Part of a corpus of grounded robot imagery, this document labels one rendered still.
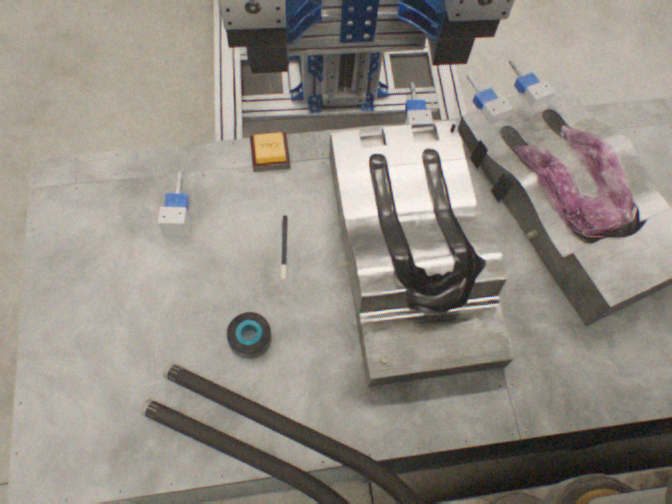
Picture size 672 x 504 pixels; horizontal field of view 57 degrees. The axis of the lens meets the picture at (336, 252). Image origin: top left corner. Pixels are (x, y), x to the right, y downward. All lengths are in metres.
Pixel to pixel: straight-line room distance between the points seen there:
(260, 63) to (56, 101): 1.22
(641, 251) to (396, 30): 0.80
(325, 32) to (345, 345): 0.81
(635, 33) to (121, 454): 2.57
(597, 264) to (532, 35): 1.75
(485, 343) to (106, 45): 2.05
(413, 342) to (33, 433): 0.68
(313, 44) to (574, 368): 0.99
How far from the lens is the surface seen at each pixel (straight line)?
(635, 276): 1.25
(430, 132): 1.34
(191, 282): 1.24
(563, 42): 2.87
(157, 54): 2.68
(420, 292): 1.15
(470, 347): 1.15
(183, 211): 1.25
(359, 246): 1.13
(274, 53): 1.55
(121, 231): 1.32
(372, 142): 1.31
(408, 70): 2.32
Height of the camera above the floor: 1.93
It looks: 65 degrees down
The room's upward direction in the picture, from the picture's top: 5 degrees clockwise
